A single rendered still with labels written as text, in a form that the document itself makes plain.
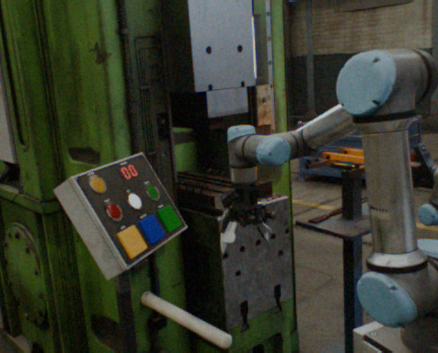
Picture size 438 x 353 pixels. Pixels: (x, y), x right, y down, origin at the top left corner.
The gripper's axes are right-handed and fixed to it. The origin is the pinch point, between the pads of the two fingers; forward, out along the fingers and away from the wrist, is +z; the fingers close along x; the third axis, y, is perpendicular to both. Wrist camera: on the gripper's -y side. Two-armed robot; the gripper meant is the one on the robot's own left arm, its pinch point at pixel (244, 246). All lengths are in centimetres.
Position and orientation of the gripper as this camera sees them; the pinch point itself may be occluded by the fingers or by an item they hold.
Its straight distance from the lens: 146.5
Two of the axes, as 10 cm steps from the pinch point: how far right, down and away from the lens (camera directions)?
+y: 4.6, 1.6, -8.7
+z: 0.7, 9.7, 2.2
